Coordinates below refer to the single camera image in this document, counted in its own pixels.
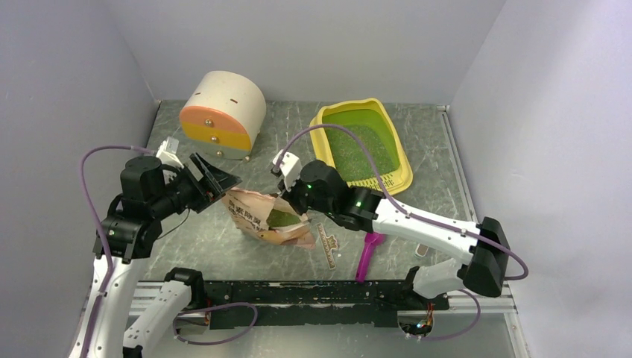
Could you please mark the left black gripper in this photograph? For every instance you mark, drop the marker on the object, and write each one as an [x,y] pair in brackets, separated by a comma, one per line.
[219,181]

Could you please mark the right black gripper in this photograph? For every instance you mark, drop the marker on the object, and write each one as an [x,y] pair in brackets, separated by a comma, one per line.
[290,196]

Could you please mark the pink cat litter bag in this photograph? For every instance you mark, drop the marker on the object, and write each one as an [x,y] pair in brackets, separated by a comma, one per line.
[268,218]

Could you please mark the torn bag top strip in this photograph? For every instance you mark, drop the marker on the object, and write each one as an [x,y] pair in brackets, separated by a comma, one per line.
[329,243]

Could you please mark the white orange cylindrical bin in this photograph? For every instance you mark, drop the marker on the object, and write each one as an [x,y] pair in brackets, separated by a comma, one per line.
[224,115]

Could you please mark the magenta plastic scoop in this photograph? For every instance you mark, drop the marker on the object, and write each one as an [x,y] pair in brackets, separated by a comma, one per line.
[371,242]

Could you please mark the yellow green litter box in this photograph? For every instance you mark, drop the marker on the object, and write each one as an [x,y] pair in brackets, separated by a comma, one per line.
[379,145]

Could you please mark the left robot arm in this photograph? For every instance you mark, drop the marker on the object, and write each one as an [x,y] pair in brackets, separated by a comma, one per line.
[151,191]

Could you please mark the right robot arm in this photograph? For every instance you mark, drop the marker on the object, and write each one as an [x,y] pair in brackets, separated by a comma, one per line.
[478,253]

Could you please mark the small white grey clip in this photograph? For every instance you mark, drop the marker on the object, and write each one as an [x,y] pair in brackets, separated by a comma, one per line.
[421,251]

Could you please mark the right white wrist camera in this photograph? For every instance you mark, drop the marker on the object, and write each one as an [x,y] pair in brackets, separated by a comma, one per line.
[288,167]

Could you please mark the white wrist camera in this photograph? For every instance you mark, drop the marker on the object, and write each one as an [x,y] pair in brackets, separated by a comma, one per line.
[288,167]
[167,153]

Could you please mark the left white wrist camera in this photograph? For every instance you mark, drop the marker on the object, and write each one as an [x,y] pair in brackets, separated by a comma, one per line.
[167,153]

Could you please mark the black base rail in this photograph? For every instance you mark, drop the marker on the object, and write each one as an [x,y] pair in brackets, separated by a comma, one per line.
[237,303]

